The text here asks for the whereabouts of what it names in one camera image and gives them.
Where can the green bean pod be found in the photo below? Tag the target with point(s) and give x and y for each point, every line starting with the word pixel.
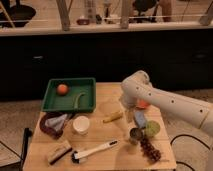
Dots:
pixel 77 99

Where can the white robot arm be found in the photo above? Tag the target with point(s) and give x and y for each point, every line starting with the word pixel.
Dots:
pixel 196 112

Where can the green apple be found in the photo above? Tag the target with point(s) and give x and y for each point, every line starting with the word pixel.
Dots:
pixel 152 128

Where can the orange bowl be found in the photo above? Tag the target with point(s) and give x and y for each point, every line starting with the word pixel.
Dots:
pixel 141 104

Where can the white paper cup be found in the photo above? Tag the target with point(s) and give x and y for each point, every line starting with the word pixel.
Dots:
pixel 81 125

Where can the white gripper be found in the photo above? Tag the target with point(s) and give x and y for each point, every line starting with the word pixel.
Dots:
pixel 126 101

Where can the wooden block brush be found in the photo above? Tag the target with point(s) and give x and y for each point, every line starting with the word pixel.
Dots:
pixel 58 151

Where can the metal can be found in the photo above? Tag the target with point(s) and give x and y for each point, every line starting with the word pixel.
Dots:
pixel 135 135

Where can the orange fruit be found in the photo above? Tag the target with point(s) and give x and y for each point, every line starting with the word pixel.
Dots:
pixel 62 89

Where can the green plastic tray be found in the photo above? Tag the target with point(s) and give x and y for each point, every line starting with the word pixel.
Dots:
pixel 53 102

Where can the purple grape bunch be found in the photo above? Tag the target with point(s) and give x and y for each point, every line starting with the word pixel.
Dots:
pixel 153 154

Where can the grey cloth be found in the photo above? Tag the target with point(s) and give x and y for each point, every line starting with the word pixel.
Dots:
pixel 56 123

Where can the yellow banana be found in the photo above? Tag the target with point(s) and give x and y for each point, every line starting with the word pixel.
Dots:
pixel 112 117

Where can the blue sponge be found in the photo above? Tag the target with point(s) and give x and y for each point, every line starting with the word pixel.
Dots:
pixel 139 119

